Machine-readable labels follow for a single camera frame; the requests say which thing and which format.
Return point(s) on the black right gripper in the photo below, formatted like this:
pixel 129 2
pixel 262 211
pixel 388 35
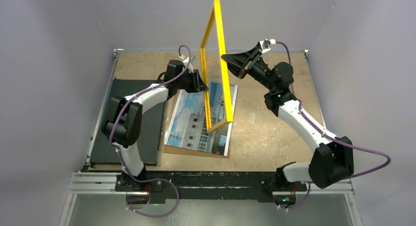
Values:
pixel 242 63

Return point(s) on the building and sky photo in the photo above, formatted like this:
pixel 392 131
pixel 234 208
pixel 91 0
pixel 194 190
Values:
pixel 216 100

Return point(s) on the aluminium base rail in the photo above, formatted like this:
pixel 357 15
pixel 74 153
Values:
pixel 171 185

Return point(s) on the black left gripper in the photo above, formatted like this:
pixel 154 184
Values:
pixel 197 86

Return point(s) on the black flat box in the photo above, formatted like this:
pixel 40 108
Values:
pixel 131 124

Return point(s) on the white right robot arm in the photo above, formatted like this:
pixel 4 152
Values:
pixel 332 158

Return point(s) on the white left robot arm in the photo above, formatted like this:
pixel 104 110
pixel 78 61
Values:
pixel 168 84

